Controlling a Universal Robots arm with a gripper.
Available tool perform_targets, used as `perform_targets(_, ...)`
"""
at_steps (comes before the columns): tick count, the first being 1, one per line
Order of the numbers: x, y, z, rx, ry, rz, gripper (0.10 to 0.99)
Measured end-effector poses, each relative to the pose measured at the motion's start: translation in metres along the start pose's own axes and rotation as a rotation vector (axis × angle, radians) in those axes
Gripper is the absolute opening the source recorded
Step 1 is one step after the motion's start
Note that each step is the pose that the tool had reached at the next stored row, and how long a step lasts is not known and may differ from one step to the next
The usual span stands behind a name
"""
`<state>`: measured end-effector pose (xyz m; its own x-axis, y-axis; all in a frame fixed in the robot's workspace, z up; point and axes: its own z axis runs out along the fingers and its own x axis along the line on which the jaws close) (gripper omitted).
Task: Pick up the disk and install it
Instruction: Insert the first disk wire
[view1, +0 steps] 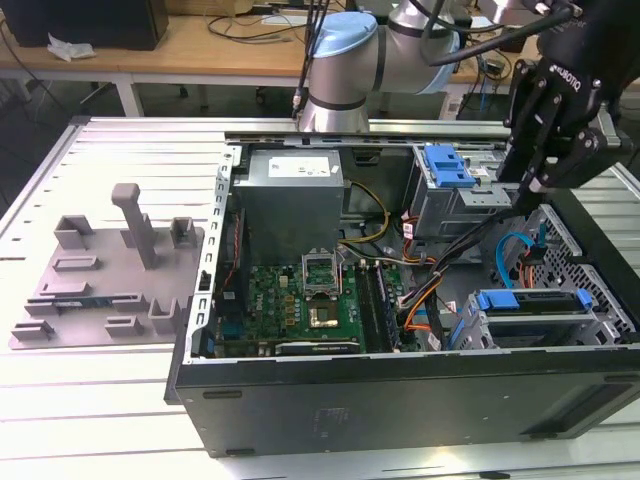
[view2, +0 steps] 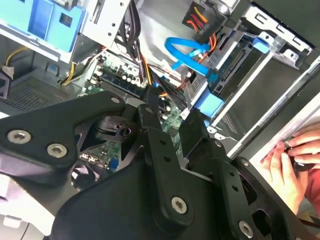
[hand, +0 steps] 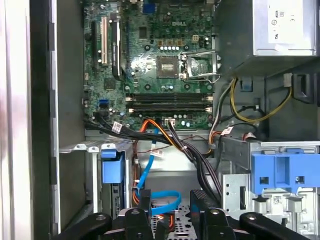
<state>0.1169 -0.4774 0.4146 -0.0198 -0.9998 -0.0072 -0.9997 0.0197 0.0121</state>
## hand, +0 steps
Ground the blue plastic drive latch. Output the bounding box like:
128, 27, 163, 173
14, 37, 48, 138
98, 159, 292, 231
251, 148, 320, 195

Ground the CPU socket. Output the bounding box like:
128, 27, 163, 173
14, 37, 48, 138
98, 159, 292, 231
156, 55, 180, 79

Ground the hard disk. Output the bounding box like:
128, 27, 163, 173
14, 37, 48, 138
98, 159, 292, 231
100, 149, 126, 218

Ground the black graphics card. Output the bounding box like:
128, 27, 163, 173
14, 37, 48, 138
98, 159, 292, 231
109, 16, 126, 81

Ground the green motherboard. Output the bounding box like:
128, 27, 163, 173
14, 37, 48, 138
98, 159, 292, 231
82, 0, 216, 131

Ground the black cable bundle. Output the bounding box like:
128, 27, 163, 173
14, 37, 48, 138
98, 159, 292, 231
82, 117, 223, 208

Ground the orange data wire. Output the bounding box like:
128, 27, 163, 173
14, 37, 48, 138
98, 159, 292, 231
140, 118, 176, 147

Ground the metal socket cover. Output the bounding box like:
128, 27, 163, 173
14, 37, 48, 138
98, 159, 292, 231
180, 49, 223, 81

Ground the orange yellow power wire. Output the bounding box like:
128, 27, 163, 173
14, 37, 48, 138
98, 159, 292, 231
157, 213, 176, 230

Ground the blue data wire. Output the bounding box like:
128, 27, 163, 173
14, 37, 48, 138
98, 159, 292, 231
133, 127, 182, 216

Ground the wire locking lever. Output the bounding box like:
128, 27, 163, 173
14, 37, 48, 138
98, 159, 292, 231
183, 73, 223, 85

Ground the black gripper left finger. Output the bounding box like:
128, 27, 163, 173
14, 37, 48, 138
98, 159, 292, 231
51, 189, 154, 240

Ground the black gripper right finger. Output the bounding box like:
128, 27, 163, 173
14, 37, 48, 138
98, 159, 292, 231
189, 189, 311, 240

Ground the metal optical drive cage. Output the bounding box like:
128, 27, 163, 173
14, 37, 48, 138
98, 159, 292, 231
221, 140, 320, 240

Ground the black PC case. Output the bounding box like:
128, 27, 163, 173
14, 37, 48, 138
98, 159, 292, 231
0, 0, 320, 240

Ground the RAM slot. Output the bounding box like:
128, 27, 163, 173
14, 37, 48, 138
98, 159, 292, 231
126, 92, 213, 98
126, 96, 213, 103
128, 102, 213, 109
128, 107, 213, 114

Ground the gray power supply unit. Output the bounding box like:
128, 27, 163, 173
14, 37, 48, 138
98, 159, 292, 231
216, 0, 320, 78

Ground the black expansion slot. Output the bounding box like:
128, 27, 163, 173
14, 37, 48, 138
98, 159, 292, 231
90, 20, 100, 71

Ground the white expansion slot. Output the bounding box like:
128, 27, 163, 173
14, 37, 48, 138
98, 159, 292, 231
99, 16, 109, 66

